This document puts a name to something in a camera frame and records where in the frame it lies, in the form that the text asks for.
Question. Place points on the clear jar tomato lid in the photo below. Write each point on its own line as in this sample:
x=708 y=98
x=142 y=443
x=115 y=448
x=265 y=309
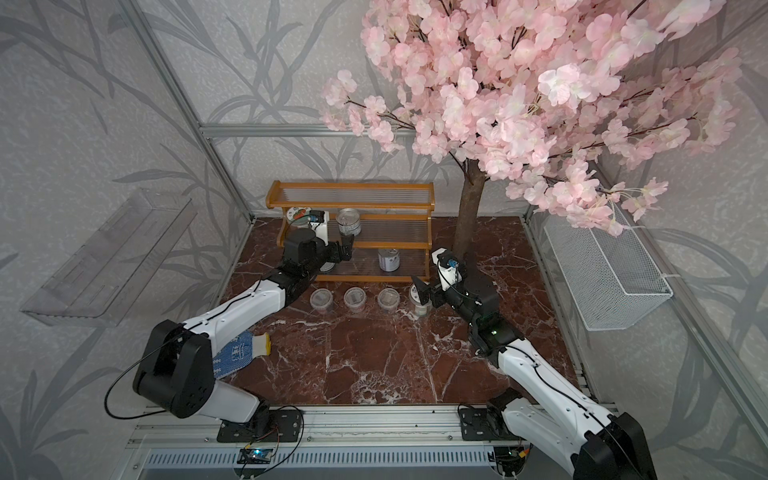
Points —
x=420 y=309

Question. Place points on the small clear red-label seed jar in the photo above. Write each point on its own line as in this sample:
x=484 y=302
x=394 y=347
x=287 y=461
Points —
x=388 y=300

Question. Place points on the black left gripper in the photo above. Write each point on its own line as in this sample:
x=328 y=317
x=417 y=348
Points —
x=337 y=257

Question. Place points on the small clear grey-label seed jar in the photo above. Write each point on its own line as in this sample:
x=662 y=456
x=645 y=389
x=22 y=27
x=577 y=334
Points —
x=355 y=299

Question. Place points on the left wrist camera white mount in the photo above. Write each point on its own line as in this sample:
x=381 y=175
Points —
x=318 y=222

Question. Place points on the green white tin can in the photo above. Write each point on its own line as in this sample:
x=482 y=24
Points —
x=327 y=266

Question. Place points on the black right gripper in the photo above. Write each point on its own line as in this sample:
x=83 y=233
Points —
x=436 y=290

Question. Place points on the clear acrylic wall shelf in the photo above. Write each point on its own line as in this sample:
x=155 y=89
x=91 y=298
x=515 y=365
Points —
x=100 y=282

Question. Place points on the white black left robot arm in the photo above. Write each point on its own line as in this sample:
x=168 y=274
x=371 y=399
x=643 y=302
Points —
x=176 y=371

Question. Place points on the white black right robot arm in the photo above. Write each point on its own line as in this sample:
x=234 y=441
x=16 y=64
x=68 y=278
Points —
x=580 y=435

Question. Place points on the orange wooden three-tier shelf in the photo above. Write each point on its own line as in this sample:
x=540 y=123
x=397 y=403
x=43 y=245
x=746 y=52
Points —
x=393 y=216

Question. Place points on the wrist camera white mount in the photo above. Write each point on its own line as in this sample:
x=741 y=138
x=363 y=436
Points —
x=318 y=222
x=447 y=264

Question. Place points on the aluminium front rail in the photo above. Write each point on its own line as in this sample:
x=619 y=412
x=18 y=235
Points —
x=331 y=437

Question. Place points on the left green circuit board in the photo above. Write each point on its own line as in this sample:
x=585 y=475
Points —
x=256 y=456

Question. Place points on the blue dotted work glove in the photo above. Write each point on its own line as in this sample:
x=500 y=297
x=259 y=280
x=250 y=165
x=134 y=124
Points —
x=240 y=352

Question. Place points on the silver green label tin can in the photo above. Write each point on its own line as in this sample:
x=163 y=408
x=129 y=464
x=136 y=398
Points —
x=349 y=222

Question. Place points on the tall clear tomato-label jar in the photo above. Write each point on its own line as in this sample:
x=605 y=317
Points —
x=298 y=217

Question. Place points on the pink cherry blossom tree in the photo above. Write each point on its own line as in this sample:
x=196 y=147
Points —
x=532 y=93

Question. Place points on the right circuit board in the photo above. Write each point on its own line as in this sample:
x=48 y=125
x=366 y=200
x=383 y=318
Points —
x=509 y=461

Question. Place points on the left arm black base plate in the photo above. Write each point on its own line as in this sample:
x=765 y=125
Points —
x=276 y=425

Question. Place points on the purple label tin can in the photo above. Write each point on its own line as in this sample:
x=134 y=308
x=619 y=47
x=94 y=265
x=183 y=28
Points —
x=389 y=260

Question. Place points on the white wire mesh basket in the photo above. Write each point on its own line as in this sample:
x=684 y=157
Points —
x=613 y=281

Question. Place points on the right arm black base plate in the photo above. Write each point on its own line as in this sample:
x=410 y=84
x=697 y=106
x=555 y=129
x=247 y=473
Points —
x=482 y=423

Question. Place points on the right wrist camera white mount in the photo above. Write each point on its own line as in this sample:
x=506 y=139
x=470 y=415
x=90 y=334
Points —
x=447 y=264

